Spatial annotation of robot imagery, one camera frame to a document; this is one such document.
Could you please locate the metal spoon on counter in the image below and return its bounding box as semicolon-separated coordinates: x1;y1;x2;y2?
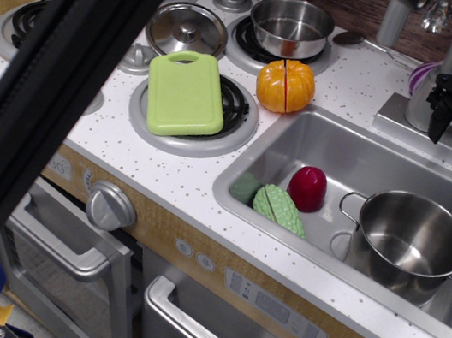
332;31;419;71

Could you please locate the grey stove top knob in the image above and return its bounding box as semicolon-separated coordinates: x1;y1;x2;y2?
212;0;253;14

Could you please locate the back right stove burner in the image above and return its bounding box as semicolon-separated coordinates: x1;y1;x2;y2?
225;15;332;75

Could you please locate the small steel saucepan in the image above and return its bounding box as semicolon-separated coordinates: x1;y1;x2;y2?
250;0;335;60

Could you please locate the purple white striped toy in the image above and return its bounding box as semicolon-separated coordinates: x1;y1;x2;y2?
408;62;442;96

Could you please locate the steel pot lid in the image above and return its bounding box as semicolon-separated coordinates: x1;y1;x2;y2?
145;2;229;58

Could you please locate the black camera stand bar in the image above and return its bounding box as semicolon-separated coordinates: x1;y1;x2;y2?
0;0;193;338

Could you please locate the grey front panel knob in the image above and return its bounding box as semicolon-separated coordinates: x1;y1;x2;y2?
86;180;137;232

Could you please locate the red toy fruit half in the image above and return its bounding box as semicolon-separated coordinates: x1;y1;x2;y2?
287;166;328;213

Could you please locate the grey cylindrical post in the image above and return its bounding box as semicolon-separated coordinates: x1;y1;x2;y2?
376;0;411;47

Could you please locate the silver faucet with base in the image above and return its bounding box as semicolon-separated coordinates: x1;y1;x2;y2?
367;0;452;167

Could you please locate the green toy bitter gourd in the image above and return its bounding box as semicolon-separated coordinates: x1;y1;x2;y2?
252;184;306;238

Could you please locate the silver sink basin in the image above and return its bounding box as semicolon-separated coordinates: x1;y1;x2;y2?
213;105;452;338

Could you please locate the green plastic cutting board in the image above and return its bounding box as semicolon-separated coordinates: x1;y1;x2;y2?
146;50;224;137

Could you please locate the orange toy pumpkin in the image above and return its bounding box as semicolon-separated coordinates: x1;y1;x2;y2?
256;59;316;114

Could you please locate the front right stove burner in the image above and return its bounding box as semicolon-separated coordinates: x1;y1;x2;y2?
128;76;259;158

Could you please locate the hanging shiny utensil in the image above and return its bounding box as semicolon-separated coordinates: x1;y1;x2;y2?
420;0;452;34

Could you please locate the grey knob near lid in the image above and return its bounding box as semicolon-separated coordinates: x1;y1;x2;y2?
117;43;156;76

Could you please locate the large steel pot with handles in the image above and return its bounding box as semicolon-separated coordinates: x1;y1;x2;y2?
338;190;452;306

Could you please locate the silver oven door handle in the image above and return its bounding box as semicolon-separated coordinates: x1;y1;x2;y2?
7;177;133;286

